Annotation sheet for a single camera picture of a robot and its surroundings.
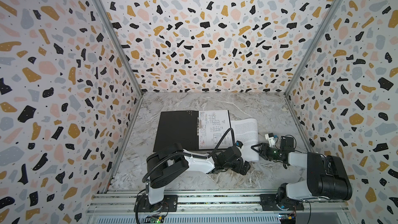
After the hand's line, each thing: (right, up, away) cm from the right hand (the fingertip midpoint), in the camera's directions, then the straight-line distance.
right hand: (253, 147), depth 90 cm
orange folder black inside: (-46, +10, +12) cm, 48 cm away
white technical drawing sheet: (-23, +11, +13) cm, 29 cm away
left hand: (-6, -6, -8) cm, 12 cm away
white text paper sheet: (-2, +8, +8) cm, 11 cm away
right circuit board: (+11, -28, -18) cm, 36 cm away
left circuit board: (-48, -28, -19) cm, 59 cm away
